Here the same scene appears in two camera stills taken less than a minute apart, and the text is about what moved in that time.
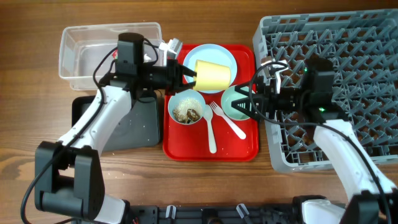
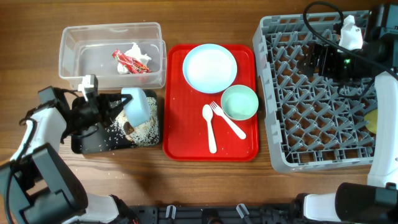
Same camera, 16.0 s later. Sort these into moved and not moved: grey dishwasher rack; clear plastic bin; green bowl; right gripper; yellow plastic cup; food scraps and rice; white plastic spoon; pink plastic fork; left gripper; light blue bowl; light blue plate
Moved: yellow plastic cup; light blue bowl; right gripper; food scraps and rice; left gripper
Not moved: pink plastic fork; clear plastic bin; light blue plate; white plastic spoon; grey dishwasher rack; green bowl
